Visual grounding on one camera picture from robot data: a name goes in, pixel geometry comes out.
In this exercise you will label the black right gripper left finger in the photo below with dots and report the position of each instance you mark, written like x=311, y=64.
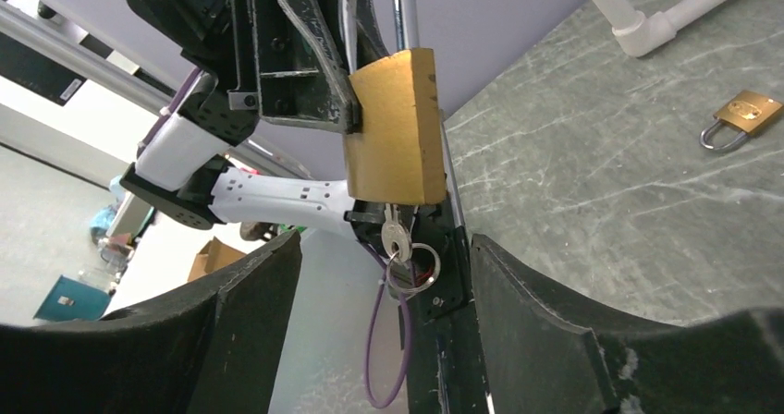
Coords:
x=211, y=346

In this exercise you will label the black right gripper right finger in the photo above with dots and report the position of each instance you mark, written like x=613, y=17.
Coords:
x=551, y=349

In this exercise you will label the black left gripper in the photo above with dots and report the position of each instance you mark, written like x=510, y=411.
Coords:
x=302, y=76

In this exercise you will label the large brass padlock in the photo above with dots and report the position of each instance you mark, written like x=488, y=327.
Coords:
x=397, y=156

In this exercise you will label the silver key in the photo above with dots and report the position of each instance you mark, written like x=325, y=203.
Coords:
x=394, y=236

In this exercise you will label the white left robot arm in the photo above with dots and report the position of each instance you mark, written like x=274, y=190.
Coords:
x=183, y=172

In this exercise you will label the small brass padlock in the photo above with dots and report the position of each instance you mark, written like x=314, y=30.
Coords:
x=748, y=112

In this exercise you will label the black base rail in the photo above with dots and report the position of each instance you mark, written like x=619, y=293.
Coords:
x=442, y=366

